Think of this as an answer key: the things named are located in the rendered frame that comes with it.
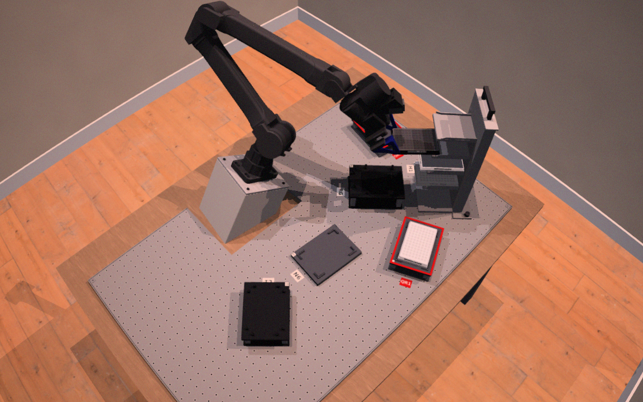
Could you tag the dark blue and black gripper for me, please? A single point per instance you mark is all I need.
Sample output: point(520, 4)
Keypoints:
point(371, 136)

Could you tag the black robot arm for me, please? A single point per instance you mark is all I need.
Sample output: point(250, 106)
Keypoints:
point(272, 142)

